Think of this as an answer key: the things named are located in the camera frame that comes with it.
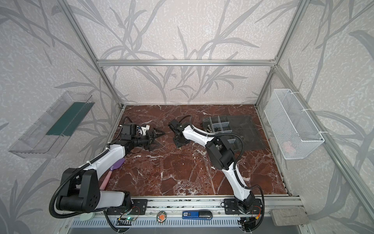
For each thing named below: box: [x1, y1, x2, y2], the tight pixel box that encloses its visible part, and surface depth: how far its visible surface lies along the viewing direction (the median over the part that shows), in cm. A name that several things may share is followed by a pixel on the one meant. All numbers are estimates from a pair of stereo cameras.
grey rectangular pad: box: [270, 207, 310, 227], surface depth 70 cm
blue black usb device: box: [182, 210, 213, 220], surface depth 69 cm
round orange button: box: [156, 210, 168, 224], surface depth 72 cm
